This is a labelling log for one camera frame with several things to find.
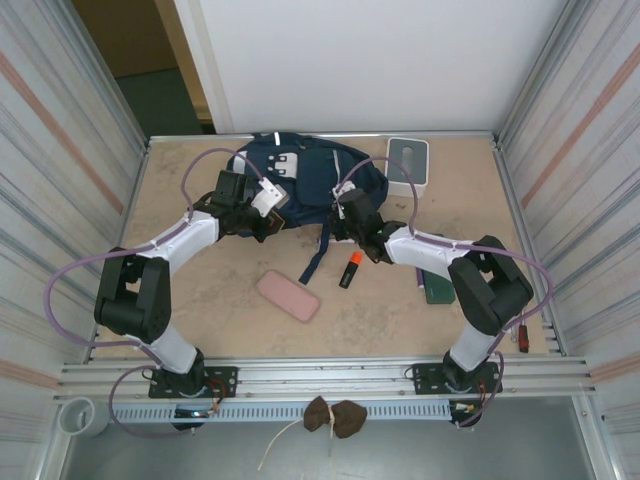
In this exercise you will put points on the navy blue backpack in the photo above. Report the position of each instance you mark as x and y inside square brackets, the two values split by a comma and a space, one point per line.
[310, 180]

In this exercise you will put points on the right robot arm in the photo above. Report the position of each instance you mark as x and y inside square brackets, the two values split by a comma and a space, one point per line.
[425, 250]

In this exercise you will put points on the aluminium mounting rail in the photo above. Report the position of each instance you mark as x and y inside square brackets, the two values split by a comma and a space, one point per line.
[320, 375]

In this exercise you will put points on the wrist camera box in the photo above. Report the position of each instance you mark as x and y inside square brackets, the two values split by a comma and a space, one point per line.
[267, 197]
[341, 202]

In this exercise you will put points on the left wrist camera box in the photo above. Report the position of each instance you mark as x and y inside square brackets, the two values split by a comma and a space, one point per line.
[267, 197]

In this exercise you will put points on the white box with grey top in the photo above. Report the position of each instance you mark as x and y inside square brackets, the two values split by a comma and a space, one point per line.
[420, 160]

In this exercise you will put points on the white plastic cup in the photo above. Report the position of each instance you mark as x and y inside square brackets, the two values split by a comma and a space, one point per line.
[97, 420]

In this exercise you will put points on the black highlighter with orange cap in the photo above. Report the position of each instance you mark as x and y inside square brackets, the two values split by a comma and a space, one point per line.
[346, 277]

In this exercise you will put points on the purple pen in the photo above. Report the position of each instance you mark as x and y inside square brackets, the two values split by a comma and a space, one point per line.
[420, 280]

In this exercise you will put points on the white door frame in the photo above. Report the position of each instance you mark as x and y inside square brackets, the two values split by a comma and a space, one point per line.
[210, 65]

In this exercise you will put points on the aluminium enclosure frame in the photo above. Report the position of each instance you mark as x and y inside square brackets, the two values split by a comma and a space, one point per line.
[450, 135]

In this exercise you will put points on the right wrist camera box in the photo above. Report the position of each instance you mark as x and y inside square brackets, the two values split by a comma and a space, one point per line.
[341, 202]

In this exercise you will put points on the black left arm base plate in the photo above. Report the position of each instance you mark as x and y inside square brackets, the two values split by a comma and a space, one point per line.
[225, 375]

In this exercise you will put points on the pink pencil case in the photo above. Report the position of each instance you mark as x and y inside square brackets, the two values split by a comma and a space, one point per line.
[287, 296]

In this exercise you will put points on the dark green notebook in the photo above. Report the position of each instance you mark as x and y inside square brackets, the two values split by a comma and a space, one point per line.
[440, 295]

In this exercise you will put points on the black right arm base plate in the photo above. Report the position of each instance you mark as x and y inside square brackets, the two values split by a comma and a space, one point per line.
[425, 375]

